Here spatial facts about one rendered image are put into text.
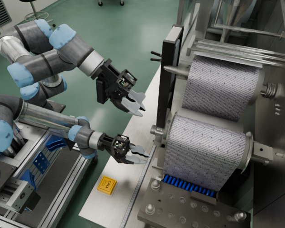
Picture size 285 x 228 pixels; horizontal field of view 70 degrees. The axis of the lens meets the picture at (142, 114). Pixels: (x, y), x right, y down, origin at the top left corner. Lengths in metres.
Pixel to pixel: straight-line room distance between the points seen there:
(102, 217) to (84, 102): 1.91
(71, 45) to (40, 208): 1.47
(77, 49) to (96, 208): 0.69
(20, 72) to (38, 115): 0.31
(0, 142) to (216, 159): 0.72
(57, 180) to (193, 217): 1.32
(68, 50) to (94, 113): 1.94
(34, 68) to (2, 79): 2.84
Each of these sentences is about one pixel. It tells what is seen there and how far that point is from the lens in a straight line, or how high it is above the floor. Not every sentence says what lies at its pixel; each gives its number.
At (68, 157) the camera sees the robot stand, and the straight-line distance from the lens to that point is 2.00.
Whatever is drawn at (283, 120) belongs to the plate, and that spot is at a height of 1.37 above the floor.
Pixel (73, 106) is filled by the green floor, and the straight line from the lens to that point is 2.70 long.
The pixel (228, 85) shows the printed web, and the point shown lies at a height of 1.37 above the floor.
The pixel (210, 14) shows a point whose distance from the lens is 1.54.
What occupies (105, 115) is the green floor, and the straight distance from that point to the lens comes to 2.49.
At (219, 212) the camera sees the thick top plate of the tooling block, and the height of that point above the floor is 1.03.
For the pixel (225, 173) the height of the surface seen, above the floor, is 1.19.
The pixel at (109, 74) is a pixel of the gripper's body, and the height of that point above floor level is 1.48.
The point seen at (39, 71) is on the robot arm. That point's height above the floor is 1.47.
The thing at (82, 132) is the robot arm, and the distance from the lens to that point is 0.92.
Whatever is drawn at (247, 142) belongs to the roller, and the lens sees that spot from 0.74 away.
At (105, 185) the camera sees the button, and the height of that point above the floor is 0.92.
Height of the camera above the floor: 1.86
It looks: 49 degrees down
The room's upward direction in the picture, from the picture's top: straight up
